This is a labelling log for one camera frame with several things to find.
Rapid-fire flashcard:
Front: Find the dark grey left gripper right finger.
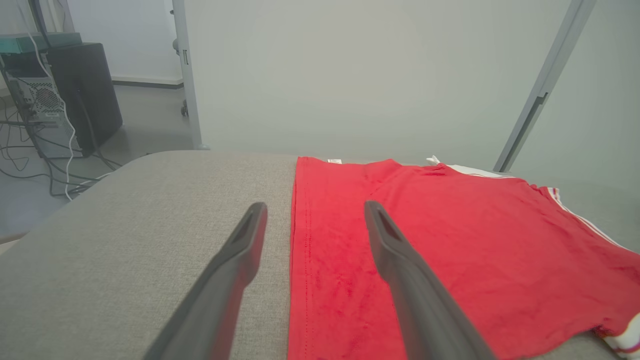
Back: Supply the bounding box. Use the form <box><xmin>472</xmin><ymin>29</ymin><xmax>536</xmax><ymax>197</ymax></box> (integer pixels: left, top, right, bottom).
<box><xmin>363</xmin><ymin>200</ymin><xmax>496</xmax><ymax>360</ymax></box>

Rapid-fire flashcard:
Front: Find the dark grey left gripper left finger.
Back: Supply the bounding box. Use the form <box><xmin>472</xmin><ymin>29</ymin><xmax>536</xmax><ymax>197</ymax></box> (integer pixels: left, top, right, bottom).
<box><xmin>145</xmin><ymin>202</ymin><xmax>269</xmax><ymax>360</ymax></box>

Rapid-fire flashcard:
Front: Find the red Bulls basketball jersey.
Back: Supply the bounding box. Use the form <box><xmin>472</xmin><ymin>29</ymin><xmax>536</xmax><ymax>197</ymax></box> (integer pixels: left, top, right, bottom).
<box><xmin>287</xmin><ymin>155</ymin><xmax>640</xmax><ymax>360</ymax></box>

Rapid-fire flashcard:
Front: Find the white partition panel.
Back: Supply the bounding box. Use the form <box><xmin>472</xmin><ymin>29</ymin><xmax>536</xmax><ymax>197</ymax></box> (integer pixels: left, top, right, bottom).
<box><xmin>182</xmin><ymin>0</ymin><xmax>573</xmax><ymax>171</ymax></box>
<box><xmin>505</xmin><ymin>0</ymin><xmax>640</xmax><ymax>251</ymax></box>

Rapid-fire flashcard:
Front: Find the black computer tower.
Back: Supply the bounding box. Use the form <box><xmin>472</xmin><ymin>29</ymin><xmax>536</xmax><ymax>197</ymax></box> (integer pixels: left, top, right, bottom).
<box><xmin>0</xmin><ymin>42</ymin><xmax>123</xmax><ymax>158</ymax></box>

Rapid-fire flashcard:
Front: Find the teal flat box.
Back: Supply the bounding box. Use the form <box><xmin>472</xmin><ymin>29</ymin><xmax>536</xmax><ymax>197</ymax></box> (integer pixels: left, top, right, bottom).
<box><xmin>0</xmin><ymin>32</ymin><xmax>83</xmax><ymax>55</ymax></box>

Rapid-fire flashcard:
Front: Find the white power cable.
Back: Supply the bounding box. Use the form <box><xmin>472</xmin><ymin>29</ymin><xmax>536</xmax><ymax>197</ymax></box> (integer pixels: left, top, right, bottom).
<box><xmin>27</xmin><ymin>32</ymin><xmax>113</xmax><ymax>201</ymax></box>

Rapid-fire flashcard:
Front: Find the grey partition post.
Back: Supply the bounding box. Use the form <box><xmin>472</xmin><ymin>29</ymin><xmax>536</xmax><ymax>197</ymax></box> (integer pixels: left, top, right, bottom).
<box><xmin>171</xmin><ymin>0</ymin><xmax>211</xmax><ymax>151</ymax></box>
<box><xmin>494</xmin><ymin>0</ymin><xmax>598</xmax><ymax>173</ymax></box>

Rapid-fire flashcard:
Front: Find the black power cable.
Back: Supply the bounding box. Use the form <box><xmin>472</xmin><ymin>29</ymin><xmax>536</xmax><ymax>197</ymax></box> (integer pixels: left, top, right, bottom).
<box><xmin>0</xmin><ymin>95</ymin><xmax>121</xmax><ymax>198</ymax></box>

